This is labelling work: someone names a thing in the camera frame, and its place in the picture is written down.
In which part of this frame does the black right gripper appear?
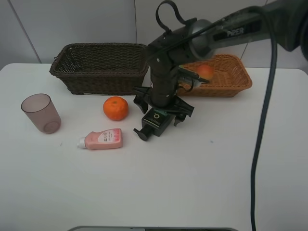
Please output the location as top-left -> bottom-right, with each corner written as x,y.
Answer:
133,66 -> 194,127

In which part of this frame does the dark green pump bottle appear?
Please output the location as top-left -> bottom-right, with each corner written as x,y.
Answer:
133,108 -> 175,141

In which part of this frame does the red yellow peach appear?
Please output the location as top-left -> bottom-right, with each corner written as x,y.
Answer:
196,64 -> 214,81

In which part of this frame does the pink bottle white cap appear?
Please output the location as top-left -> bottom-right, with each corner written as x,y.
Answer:
77,128 -> 123,150

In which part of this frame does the translucent purple plastic cup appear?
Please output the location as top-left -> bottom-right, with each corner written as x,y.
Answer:
21,93 -> 62,134

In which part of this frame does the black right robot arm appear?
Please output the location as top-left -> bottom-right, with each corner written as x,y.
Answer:
134,0 -> 308,123

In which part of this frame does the orange mandarin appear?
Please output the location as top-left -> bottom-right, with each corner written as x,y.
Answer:
103,96 -> 129,121

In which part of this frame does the orange wicker basket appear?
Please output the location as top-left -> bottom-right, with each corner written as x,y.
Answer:
177,54 -> 252,98

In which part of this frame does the dark brown wicker basket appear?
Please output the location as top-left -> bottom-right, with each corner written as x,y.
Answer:
50,43 -> 149,95

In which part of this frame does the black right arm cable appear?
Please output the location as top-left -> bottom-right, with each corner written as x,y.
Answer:
155,0 -> 280,231

